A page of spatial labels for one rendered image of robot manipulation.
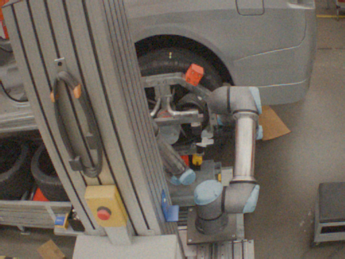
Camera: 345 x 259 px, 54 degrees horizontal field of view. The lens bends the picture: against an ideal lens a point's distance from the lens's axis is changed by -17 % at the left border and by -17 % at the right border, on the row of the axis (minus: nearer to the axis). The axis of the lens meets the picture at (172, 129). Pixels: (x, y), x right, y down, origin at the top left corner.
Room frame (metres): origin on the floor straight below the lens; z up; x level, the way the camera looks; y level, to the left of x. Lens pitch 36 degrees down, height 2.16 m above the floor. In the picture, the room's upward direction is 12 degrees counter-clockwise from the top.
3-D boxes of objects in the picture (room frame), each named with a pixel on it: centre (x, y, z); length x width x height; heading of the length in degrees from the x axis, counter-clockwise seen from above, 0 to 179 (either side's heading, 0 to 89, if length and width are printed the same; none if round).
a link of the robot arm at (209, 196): (1.12, -0.09, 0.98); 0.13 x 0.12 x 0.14; 71
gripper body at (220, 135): (1.68, -0.26, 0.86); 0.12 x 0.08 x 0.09; 81
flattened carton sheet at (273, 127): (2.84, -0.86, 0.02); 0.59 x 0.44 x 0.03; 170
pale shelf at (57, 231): (1.59, 0.66, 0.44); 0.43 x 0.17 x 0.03; 80
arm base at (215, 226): (1.12, -0.09, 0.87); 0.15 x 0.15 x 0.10
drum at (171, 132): (1.89, 0.02, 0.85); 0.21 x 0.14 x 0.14; 170
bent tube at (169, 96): (1.82, -0.07, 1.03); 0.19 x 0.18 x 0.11; 170
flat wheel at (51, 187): (2.28, 0.82, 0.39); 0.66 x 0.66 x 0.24
